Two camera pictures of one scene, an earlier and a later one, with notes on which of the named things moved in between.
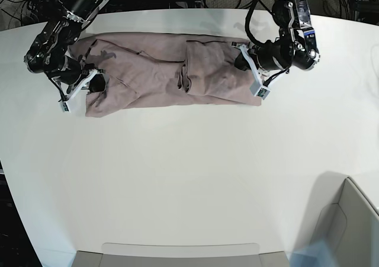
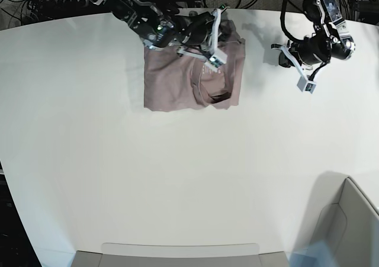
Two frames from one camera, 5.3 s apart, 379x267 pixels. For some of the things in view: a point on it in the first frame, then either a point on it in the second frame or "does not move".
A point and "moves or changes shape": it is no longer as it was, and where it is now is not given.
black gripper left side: (74, 73) → (196, 29)
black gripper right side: (269, 55) → (312, 50)
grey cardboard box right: (339, 215) does not move
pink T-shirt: (150, 70) moves or changes shape
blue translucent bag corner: (315, 254) does not move
